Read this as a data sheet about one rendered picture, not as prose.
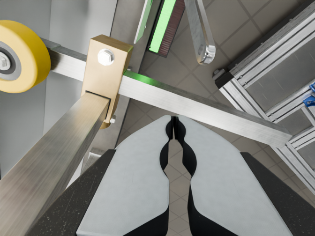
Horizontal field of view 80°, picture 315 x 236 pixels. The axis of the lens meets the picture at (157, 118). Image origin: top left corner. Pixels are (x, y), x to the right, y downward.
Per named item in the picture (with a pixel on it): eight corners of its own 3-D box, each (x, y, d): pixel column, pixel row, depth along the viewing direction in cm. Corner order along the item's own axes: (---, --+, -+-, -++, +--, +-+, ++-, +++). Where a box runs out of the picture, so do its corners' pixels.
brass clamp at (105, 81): (137, 47, 29) (132, 54, 24) (116, 119, 35) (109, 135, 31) (97, 32, 28) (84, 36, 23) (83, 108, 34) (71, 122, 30)
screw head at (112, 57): (116, 51, 24) (114, 53, 23) (112, 67, 25) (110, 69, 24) (100, 45, 24) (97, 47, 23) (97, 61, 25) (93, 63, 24)
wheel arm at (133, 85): (281, 122, 34) (296, 136, 30) (269, 136, 35) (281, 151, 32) (30, 31, 28) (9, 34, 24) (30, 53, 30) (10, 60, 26)
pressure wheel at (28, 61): (51, 6, 28) (-12, 5, 18) (86, 55, 32) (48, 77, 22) (15, 33, 30) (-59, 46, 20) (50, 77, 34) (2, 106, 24)
